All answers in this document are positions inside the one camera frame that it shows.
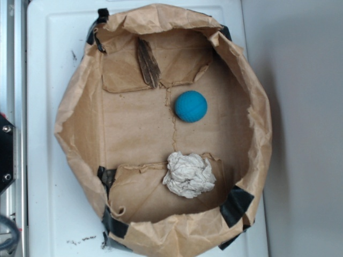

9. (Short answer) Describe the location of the crumpled white paper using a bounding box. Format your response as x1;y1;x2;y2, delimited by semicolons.
162;152;217;199

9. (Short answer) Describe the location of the blue rubber ball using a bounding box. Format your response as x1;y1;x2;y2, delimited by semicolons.
174;90;207;123

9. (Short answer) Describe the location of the brown paper bag tray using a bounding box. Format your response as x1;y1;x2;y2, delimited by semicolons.
55;4;272;256

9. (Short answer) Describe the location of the brown wood bark piece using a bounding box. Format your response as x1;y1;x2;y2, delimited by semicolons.
138;38;161;89

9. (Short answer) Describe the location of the white plastic tray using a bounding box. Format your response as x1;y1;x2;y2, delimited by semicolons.
27;1;269;256

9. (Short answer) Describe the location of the black metal bracket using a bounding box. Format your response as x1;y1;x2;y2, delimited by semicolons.
1;112;17;194

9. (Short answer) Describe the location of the aluminium frame rail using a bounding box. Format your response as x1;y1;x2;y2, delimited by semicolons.
1;1;29;256

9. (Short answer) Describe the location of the grey cable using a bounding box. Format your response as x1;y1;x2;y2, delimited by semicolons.
0;215;20;255

